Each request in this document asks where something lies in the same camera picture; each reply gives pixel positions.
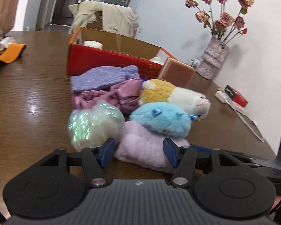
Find blue plush toy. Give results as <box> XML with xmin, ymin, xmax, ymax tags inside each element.
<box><xmin>129</xmin><ymin>102</ymin><xmax>198</xmax><ymax>138</ymax></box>

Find light purple fluffy sock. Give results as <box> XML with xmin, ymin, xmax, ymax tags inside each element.
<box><xmin>113</xmin><ymin>120</ymin><xmax>191</xmax><ymax>174</ymax></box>

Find pink satin scrunchie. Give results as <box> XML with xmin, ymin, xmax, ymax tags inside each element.
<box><xmin>72</xmin><ymin>79</ymin><xmax>143</xmax><ymax>114</ymax></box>

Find white and yellow plush hamster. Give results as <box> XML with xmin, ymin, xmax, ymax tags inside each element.
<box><xmin>138</xmin><ymin>79</ymin><xmax>211</xmax><ymax>120</ymax></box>

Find purple knitted cloth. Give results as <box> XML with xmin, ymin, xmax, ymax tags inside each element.
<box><xmin>70</xmin><ymin>65</ymin><xmax>140</xmax><ymax>92</ymax></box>

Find pink rectangular sponge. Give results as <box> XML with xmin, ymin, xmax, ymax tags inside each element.
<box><xmin>157</xmin><ymin>57</ymin><xmax>196</xmax><ymax>88</ymax></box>

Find white power adapter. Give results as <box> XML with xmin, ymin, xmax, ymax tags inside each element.
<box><xmin>215</xmin><ymin>90</ymin><xmax>230</xmax><ymax>104</ymax></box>

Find red cigarette box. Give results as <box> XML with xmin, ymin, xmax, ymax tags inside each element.
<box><xmin>224</xmin><ymin>85</ymin><xmax>248</xmax><ymax>108</ymax></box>

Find small white bottle by vase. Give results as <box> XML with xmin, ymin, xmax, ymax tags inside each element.
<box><xmin>186</xmin><ymin>58</ymin><xmax>200</xmax><ymax>70</ymax></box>

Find white tissue in box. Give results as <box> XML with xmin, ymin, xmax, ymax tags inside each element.
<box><xmin>150</xmin><ymin>56</ymin><xmax>164</xmax><ymax>65</ymax></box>

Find pink textured ceramic vase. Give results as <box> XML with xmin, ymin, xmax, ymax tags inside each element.
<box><xmin>196</xmin><ymin>38</ymin><xmax>229</xmax><ymax>80</ymax></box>

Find red cardboard box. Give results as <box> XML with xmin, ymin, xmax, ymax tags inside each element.
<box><xmin>67</xmin><ymin>27</ymin><xmax>174</xmax><ymax>79</ymax></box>

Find white jar in box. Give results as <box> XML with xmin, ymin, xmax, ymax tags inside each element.
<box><xmin>83</xmin><ymin>40</ymin><xmax>103</xmax><ymax>49</ymax></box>

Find wooden chair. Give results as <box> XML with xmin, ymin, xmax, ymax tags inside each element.
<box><xmin>87</xmin><ymin>11</ymin><xmax>103</xmax><ymax>31</ymax></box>

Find dried pink flower bouquet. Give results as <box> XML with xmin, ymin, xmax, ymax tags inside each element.
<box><xmin>185</xmin><ymin>0</ymin><xmax>255</xmax><ymax>45</ymax></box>

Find beige jacket on chair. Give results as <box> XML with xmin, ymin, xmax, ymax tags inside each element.
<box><xmin>68</xmin><ymin>0</ymin><xmax>139</xmax><ymax>37</ymax></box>

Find white adapter cable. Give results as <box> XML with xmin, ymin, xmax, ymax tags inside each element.
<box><xmin>227</xmin><ymin>100</ymin><xmax>265</xmax><ymax>143</ymax></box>

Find orange fabric strap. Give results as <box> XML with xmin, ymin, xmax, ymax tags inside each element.
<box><xmin>0</xmin><ymin>42</ymin><xmax>27</xmax><ymax>69</ymax></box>

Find white charger with cables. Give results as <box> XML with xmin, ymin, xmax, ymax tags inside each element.
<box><xmin>0</xmin><ymin>29</ymin><xmax>16</xmax><ymax>60</ymax></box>

